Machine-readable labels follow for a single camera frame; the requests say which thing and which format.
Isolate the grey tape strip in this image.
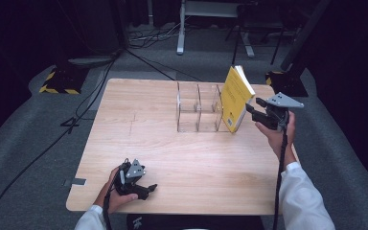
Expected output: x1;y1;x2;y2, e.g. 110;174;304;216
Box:
63;177;87;187

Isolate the person's left hand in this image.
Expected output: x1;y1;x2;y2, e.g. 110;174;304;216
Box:
93;167;139;215

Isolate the person's right hand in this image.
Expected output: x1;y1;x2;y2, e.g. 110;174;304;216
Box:
254;110;296;161

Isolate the right hand-held gripper black cable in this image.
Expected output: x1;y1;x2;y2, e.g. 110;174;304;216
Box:
272;109;290;230

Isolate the black case with white logo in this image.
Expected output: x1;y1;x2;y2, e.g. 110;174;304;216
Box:
126;213;265;230

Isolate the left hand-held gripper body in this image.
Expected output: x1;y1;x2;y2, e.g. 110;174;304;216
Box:
113;158;148;196

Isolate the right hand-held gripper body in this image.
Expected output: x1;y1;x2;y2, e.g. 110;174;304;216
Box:
263;92;305;132

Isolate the white desk frame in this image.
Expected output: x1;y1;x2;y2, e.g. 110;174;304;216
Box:
175;0;257;58

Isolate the dark slanted pole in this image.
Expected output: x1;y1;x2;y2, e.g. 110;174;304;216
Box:
279;0;333;72

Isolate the clear acrylic divided organizer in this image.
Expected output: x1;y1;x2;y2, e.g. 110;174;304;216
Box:
175;81;238;133

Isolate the black stand base striped edge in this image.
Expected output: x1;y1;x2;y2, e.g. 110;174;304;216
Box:
38;65;89;95
265;70;310;98

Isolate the black chair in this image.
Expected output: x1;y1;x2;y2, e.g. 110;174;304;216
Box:
224;3;287;66

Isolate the long black floor cable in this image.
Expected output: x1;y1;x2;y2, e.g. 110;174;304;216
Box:
0;49;123;230

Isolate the yellow book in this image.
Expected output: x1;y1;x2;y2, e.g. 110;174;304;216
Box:
220;65;257;133

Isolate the bundle of floor cables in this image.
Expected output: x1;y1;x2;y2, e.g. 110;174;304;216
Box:
126;22;188;50

